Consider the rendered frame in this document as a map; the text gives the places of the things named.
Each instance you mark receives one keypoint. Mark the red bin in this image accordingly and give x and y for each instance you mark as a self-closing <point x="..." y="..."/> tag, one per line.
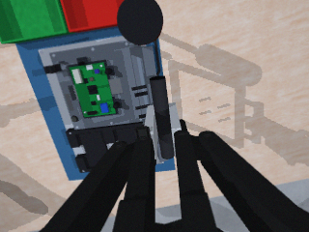
<point x="84" y="15"/>

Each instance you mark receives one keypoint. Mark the green open bin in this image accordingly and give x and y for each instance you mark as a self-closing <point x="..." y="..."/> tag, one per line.
<point x="29" y="20"/>

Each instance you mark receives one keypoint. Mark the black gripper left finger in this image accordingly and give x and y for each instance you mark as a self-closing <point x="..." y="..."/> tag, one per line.
<point x="89" y="206"/>

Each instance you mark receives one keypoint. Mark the green circuit board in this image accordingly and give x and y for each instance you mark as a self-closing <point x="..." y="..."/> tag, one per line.
<point x="92" y="88"/>

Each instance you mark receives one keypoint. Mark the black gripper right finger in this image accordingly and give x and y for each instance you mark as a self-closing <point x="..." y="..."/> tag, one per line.
<point x="260" y="205"/>

